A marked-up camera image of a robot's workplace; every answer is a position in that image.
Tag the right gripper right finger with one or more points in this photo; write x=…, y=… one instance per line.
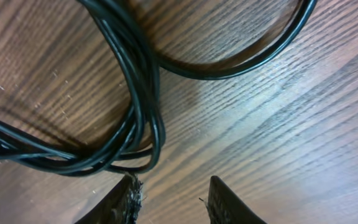
x=225, y=207

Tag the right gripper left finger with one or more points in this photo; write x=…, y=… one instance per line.
x=120, y=206

